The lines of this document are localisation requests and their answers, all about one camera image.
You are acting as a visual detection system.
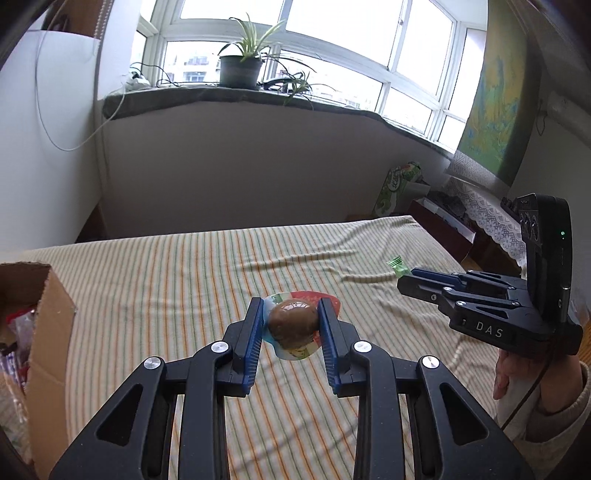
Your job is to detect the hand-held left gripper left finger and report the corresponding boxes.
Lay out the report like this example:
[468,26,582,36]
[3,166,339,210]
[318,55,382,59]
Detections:
[48,296,264,480]

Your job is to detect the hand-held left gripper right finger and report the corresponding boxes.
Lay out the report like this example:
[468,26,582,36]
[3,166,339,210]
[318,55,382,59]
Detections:
[318,298,536,480]

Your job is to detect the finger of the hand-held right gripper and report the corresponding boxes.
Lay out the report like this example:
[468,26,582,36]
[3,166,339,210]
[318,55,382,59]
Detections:
[397,275,532,319]
[410,268,526,291]

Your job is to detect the braised egg packet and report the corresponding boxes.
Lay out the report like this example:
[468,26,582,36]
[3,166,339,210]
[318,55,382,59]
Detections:
[261,290,342,361]

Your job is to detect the cardboard box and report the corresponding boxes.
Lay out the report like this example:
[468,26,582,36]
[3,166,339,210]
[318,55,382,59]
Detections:
[0,262,77,480]

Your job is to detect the person's right forearm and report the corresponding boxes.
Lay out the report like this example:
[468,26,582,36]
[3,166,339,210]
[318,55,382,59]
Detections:
[496,360,591,480]

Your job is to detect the person's right hand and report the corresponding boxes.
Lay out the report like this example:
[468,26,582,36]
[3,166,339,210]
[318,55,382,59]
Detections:
[493,348,583,414]

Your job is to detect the white lace tablecloth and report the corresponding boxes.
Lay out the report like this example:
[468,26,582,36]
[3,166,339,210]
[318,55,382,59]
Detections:
[450,178,529,280]

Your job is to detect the green paper bag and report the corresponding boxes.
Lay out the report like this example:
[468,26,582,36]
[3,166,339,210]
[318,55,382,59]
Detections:
[372,161,430,217]

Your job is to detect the grey patterned cloth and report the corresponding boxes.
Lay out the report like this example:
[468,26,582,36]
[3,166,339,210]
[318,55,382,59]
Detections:
[445,150,511,188]

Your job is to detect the white pipe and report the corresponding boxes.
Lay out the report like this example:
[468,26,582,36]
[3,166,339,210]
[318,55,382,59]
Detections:
[538,90,591,139]

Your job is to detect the small spider plant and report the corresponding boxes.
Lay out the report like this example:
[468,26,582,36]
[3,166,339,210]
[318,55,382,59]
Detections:
[279,69,338,112]

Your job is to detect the grey windowsill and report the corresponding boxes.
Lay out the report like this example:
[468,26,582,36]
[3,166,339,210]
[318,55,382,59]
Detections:
[102,85,455,160]

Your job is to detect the potted spider plant grey pot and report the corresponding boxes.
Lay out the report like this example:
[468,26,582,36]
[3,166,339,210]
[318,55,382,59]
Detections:
[217,11,319,90]

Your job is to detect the white cabinet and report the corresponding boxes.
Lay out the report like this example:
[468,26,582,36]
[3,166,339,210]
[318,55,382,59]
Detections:
[0,0,112,252]

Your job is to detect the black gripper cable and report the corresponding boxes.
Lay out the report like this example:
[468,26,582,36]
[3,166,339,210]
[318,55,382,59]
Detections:
[501,351,555,430]

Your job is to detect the wall map poster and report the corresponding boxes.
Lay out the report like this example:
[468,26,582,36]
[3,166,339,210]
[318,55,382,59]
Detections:
[455,0,546,188]

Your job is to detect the white window frame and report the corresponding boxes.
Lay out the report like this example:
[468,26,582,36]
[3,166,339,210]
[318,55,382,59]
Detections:
[131,0,490,155]

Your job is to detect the white cable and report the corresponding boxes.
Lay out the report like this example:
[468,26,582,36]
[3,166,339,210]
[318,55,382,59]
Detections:
[34,0,127,152]

